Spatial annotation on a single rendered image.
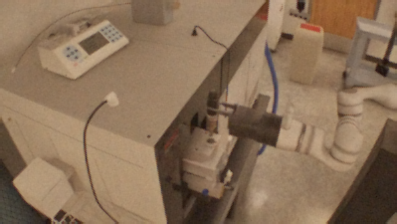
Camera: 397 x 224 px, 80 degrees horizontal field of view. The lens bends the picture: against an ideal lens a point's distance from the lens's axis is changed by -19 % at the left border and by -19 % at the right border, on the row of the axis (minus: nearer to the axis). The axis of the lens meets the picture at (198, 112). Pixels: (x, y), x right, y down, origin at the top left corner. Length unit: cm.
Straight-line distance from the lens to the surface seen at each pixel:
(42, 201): 83
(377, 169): 133
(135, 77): 77
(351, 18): 454
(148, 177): 66
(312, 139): 66
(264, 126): 65
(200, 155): 76
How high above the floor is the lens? 184
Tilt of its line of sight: 39 degrees down
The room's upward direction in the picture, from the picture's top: straight up
